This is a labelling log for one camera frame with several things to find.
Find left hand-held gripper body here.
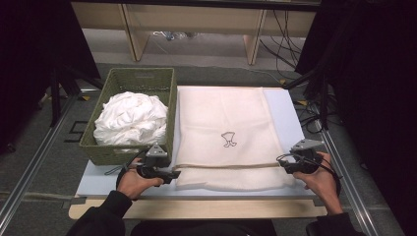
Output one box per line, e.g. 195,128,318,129
136,143,171,181

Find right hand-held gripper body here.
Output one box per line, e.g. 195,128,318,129
284,138,326,175

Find white clothing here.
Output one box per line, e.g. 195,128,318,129
92,90,169,148

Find cream mesh laundry bag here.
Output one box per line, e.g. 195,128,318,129
175,87,297,193

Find green woven basket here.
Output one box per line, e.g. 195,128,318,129
79,67,178,166

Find person's left hand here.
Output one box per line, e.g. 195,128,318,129
116,158,165,201

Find person's right hand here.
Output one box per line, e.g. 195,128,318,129
292,150,342,215

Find person's dark lap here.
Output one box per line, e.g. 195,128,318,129
131,218,277,236

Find black metal stand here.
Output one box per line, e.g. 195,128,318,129
281,67,330,131
48,63,104,128

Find black curtain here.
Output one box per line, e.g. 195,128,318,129
294,0,417,236
0,0,101,155

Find clear plastic clutter under desk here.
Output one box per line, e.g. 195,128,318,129
151,30,199,41

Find light wooden desk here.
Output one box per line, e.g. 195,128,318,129
70,1,318,66

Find right hand-held gripper black cable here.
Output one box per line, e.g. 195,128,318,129
276,151,342,198

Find hand-held gripper black cable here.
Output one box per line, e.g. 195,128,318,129
104,148,149,176
276,151,342,198

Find left hand-held gripper black cable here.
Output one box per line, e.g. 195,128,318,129
104,148,149,176

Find black cables on floor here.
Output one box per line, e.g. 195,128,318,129
294,97,327,136

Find aluminium floor rail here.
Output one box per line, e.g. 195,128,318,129
0,94,81,227
311,101,382,236

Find bundle of hanging black cables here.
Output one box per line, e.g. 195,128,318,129
259,9,303,72

